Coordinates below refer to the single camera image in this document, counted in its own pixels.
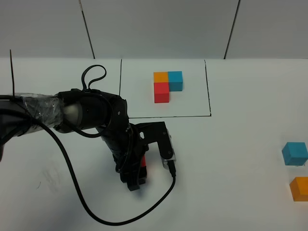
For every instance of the template blue cube block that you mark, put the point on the template blue cube block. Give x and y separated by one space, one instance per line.
175 81

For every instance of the template red cube block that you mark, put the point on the template red cube block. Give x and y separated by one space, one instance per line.
161 92

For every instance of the template orange cube block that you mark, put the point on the template orange cube block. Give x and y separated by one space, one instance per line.
161 77

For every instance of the loose blue cube block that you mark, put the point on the loose blue cube block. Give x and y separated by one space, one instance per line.
295 154

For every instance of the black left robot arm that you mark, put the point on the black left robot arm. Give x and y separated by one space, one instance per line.
89 113

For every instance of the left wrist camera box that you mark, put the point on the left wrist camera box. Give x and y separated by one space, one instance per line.
157 132

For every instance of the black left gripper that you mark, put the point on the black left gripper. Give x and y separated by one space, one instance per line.
123 141

